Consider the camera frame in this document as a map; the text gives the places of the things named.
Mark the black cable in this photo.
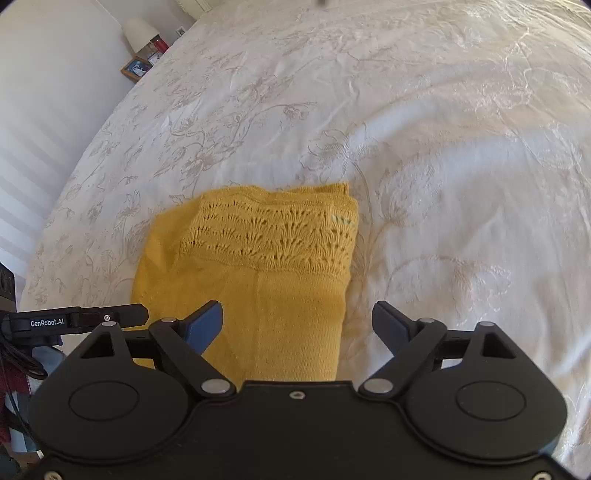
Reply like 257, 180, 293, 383
0, 339, 48, 444

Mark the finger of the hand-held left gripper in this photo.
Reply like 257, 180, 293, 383
81, 303, 149, 328

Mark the cream floral bedspread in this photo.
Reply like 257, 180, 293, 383
18, 0, 591, 480

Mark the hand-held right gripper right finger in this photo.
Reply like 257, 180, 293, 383
359, 300, 519, 397

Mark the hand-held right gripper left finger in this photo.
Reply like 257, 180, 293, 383
79, 300, 235, 397

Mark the yellow knit sweater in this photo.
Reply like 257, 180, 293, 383
131, 182, 360, 383

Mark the wooden picture frame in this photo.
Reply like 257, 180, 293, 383
121, 58, 151, 83

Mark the white table lamp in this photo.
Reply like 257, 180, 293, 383
122, 17, 160, 52

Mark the dark red cloth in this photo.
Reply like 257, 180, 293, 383
0, 344, 65, 455

